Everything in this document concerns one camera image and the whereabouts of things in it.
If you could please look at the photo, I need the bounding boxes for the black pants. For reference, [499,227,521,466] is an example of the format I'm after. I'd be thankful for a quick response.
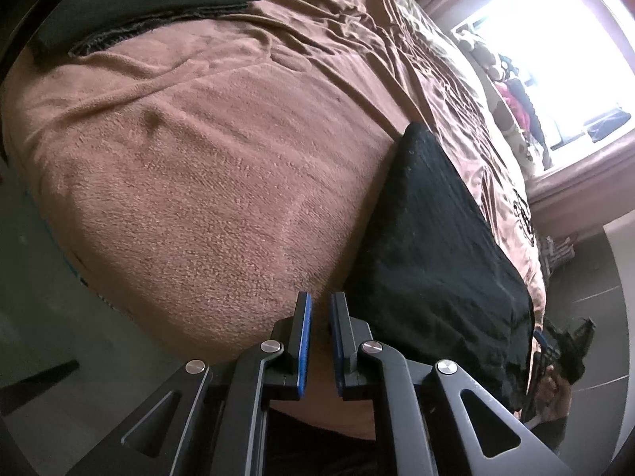
[343,123,535,411]

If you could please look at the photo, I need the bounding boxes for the cow print pillow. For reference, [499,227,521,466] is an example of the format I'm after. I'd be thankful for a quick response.
[452,25,544,179]

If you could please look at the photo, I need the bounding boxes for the person's right hand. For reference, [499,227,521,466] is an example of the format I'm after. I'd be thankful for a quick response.
[534,365,573,423]

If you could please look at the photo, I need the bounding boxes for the brown bed blanket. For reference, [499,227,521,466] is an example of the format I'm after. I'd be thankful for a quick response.
[1,0,546,438]

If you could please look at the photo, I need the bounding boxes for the clothes pile by window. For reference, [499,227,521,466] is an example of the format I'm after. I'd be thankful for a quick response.
[496,55,552,170]

